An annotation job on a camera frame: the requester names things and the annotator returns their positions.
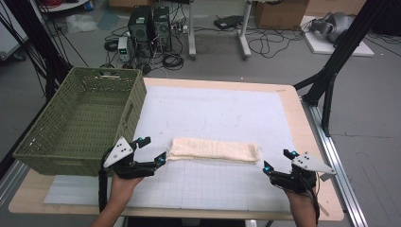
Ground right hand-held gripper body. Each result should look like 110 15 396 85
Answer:
269 151 337 194

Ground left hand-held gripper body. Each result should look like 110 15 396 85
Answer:
99 136 158 181

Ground green woven basket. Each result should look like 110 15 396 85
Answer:
12 66 148 177

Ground cream towel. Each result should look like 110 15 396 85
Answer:
166 137 261 166

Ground person's left hand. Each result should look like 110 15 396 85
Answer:
108 172 145 206

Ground person's right hand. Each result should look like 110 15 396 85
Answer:
283 186 317 210

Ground white grid mat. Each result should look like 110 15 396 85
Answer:
44 85 298 213

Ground grey bench power supply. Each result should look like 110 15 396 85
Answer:
116 35 132 62

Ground white floor board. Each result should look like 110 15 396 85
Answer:
300 15 375 58

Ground black computer tower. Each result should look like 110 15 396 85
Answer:
127 5 154 59
152 6 173 53

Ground black metal stand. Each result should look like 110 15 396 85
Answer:
0 0 74 102
292 0 392 137

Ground white desk leg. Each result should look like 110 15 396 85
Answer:
237 0 253 61
186 0 198 61

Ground clear plastic bag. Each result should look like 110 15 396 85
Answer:
65 13 97 33

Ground grey rounded device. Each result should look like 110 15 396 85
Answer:
307 11 355 44

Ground brown cardboard box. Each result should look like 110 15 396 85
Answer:
253 0 310 30

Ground black flat device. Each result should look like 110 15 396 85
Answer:
213 14 244 30

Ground aluminium rail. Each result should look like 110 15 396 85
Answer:
0 160 30 207
302 96 370 227

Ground black sleeved gripper cable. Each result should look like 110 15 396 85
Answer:
97 150 115 213

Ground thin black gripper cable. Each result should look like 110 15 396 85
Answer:
299 174 322 225

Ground coiled black cable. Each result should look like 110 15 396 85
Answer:
162 52 185 71

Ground loose black floor cables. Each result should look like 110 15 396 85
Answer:
246 26 306 60

